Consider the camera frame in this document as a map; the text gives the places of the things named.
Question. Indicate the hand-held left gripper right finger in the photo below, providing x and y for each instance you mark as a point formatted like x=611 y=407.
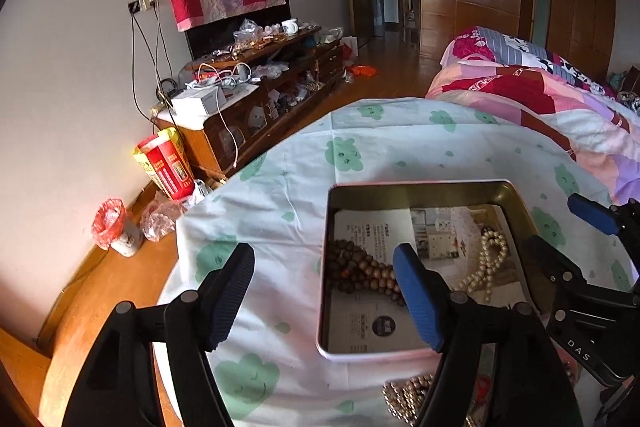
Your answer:
x=420 y=302

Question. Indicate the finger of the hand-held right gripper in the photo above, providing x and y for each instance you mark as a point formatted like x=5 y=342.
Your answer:
x=592 y=213
x=550 y=259

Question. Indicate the printed paper leaflet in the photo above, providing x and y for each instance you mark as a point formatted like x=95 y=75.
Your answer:
x=370 y=227

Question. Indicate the white bin with red liner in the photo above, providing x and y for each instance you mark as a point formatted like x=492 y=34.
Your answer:
x=112 y=227

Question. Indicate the pink cookie tin box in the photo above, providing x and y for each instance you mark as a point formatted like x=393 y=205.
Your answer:
x=425 y=197

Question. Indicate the crumpled clear plastic bag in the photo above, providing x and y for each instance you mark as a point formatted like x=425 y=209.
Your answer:
x=162 y=219

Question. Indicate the pink patchwork quilt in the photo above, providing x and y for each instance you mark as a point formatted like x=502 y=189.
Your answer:
x=525 y=87

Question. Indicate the white paper bag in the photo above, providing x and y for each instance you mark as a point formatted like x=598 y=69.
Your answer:
x=349 y=48

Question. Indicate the dark wooden headboard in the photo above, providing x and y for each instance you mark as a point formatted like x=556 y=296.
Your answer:
x=631 y=79

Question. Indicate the wall socket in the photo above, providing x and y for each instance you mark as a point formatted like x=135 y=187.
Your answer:
x=142 y=3

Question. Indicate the black television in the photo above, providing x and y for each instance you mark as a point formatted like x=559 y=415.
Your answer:
x=215 y=37

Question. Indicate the white cardboard box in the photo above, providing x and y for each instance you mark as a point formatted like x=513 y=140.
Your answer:
x=197 y=102

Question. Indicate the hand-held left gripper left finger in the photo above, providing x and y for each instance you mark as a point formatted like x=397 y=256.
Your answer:
x=227 y=307

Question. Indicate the red and yellow paper bag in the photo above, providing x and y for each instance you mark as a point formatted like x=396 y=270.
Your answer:
x=167 y=167

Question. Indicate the white mug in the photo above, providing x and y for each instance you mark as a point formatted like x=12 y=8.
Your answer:
x=290 y=27

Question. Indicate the wooden television cabinet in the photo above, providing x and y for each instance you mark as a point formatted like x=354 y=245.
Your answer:
x=210 y=142

